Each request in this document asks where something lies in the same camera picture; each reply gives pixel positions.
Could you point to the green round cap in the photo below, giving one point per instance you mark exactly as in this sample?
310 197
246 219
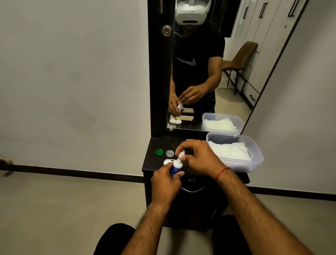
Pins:
159 152

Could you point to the person's left thumb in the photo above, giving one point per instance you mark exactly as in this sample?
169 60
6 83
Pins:
178 175

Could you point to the person's right forearm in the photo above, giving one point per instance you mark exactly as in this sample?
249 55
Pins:
252 215

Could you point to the person's left forearm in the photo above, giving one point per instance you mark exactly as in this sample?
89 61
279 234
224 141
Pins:
148 231

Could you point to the tall wall mirror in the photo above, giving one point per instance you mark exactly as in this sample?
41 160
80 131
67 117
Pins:
236 86

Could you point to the person's right hand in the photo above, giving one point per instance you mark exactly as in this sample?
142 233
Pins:
203 157

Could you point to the white tissue paper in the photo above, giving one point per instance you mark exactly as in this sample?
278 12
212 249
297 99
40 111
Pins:
231 151

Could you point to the white bottle cap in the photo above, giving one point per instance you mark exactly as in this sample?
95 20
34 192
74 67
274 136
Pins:
182 153

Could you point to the clear plastic container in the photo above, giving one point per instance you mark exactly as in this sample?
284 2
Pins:
256 155

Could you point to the black mirror side panel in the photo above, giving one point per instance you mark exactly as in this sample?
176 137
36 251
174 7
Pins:
158 78

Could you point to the clear round cap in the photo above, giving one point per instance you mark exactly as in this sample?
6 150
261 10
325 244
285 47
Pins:
170 153

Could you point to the white contact lens case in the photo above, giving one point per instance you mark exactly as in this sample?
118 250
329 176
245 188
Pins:
167 162

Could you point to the person's left hand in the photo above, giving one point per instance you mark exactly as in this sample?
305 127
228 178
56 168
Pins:
162 186

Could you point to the black dressing table cabinet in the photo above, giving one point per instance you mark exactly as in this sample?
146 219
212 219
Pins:
199 207

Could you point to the round silver panel lock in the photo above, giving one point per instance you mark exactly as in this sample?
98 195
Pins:
166 30

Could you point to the person's black trousers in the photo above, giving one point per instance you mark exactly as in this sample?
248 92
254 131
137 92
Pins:
112 241

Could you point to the small white blue solution bottle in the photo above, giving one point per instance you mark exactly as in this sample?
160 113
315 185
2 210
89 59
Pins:
177 166

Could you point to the person's right thumb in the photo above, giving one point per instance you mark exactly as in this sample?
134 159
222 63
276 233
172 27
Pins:
189 159

